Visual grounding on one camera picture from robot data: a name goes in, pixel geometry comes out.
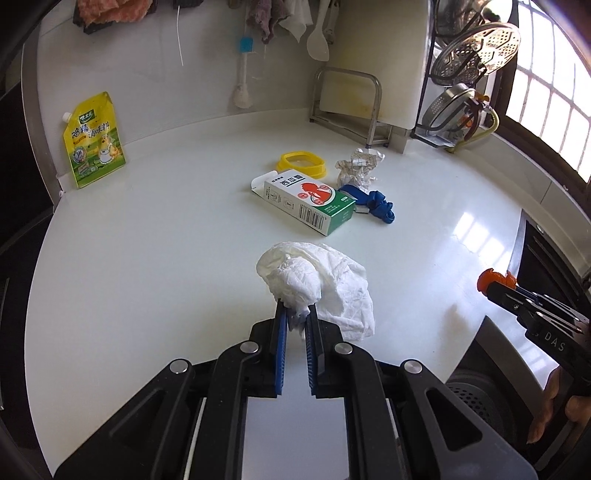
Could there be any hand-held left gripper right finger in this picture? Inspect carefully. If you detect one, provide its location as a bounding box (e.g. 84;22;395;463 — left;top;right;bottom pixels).
305;305;539;480

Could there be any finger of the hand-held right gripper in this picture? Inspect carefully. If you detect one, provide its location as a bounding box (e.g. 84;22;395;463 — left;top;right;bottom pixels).
513;286;591;324
485;281;580;334

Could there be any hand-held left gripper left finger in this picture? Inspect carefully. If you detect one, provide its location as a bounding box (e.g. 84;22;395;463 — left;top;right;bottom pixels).
53;300;289;480

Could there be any small orange plastic piece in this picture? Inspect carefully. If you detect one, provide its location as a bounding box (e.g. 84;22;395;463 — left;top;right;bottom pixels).
477;268;518;292

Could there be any white tissue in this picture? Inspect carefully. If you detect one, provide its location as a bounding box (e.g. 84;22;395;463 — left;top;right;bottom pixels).
256;241;376;342

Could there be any grey trash bin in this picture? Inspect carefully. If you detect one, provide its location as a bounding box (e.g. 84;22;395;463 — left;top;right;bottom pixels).
445;367;555;462

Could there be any person's right hand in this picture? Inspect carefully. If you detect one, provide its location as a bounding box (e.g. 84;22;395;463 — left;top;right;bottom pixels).
527;367;591;447

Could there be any steel kitchen sink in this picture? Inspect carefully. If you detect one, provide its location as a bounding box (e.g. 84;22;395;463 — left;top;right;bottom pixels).
508;208;591;319

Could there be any green and white carton box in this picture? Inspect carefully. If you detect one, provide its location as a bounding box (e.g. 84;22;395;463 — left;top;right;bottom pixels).
250;168;357;237

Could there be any crumpled printed paper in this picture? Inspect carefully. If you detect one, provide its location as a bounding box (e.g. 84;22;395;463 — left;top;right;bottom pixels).
335;148;385;191

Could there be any glass pot lid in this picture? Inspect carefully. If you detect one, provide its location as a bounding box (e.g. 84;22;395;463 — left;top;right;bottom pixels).
421;83;481;139

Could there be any metal cutting board rack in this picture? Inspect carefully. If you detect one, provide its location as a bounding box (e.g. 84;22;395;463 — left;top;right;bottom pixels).
310;65;393;148

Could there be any barred window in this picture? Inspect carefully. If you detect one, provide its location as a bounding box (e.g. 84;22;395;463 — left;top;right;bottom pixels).
499;0;591;185

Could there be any perforated metal steamer plate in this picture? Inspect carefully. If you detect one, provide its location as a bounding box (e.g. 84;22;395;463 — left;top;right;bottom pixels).
436;24;522;88

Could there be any small stained cutting board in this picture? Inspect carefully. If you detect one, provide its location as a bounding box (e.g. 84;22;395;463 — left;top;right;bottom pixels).
318;71;377;116

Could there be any yellow seasoning pouch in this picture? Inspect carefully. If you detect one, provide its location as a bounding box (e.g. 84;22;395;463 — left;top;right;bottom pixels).
61;91;127;190

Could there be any white brush with blue head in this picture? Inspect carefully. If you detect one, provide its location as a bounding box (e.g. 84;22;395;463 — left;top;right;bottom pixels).
232;36;256;109

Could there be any large white cutting board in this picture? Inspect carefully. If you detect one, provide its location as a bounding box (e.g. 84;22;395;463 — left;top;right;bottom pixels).
330;0;437;132

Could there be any steel pot lid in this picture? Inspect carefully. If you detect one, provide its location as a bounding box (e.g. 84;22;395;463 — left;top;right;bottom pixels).
434;0;513;38

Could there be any white rice paddle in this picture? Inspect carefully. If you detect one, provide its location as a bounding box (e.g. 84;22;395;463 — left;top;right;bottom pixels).
307;0;332;62

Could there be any white hanging cloth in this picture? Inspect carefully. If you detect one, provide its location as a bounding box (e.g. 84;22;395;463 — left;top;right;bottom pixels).
279;0;315;40

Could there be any mauve hanging cloth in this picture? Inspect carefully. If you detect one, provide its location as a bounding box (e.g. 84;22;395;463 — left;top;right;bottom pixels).
245;0;286;45

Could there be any pink dish cloth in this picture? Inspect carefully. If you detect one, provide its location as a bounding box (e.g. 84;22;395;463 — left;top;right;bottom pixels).
76;0;153;25

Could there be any blue cloth strap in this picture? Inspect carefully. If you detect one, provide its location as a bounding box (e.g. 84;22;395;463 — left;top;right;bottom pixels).
338;184;396;224

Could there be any yellow gas hose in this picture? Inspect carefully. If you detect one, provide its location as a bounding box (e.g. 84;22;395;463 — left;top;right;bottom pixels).
445;95;500;153

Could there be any yellow plastic ring lid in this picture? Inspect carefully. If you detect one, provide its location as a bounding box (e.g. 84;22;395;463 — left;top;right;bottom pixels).
277;151;329;180

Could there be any black wire dish rack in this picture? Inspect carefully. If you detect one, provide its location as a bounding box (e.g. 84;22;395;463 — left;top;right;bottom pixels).
410;0;518;148

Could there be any grey wall utensil rail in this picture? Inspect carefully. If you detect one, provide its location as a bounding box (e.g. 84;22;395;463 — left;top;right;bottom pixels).
82;0;197;34

